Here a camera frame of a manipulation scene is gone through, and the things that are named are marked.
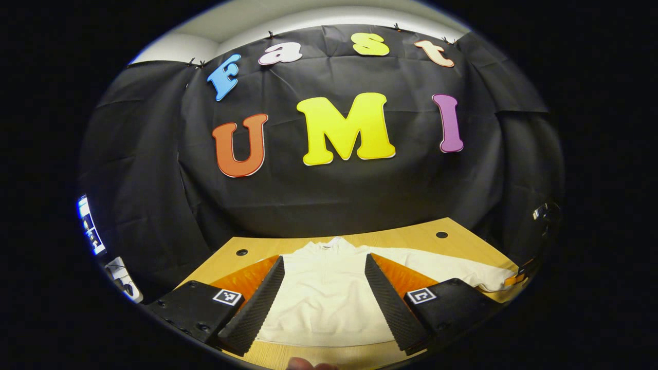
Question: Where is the white side desk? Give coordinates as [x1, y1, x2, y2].
[104, 256, 144, 304]

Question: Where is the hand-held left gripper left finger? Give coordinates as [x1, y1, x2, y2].
[145, 255, 286, 358]

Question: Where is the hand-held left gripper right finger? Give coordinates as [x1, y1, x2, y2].
[364, 253, 502, 356]

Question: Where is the black backdrop cloth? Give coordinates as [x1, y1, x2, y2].
[77, 23, 566, 304]

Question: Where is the computer monitor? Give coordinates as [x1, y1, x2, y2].
[77, 194, 107, 256]

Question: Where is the cream long-sleeve shirt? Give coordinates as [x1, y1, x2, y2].
[255, 236, 517, 347]

